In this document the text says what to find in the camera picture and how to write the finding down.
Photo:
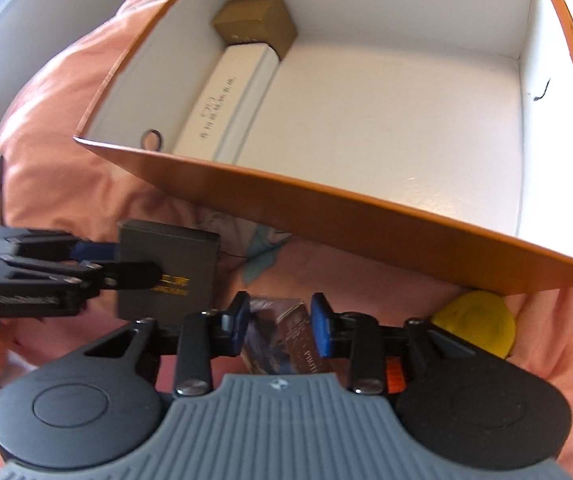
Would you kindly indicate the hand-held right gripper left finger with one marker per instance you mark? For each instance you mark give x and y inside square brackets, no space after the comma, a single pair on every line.
[239,325]

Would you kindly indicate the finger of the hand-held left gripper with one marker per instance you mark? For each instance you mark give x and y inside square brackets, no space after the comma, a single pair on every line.
[131,275]
[94,251]

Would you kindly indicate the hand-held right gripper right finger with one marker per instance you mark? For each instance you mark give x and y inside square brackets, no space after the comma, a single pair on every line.
[321,325]

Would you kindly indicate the printed photo card packet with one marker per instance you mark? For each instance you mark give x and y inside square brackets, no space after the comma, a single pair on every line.
[281,335]

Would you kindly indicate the dark grey box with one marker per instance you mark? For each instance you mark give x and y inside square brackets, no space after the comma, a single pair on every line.
[186,260]

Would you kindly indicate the orange cardboard box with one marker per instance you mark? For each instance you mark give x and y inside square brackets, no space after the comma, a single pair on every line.
[366,125]

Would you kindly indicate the pink printed blanket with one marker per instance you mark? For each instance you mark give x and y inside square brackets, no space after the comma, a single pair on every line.
[66,110]

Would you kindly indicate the yellow round object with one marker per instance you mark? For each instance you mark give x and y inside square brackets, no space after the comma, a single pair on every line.
[476,325]

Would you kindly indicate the long white box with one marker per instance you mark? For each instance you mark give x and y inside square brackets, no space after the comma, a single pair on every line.
[226,100]

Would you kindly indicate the small gold box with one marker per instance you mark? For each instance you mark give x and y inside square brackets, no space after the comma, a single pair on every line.
[256,22]

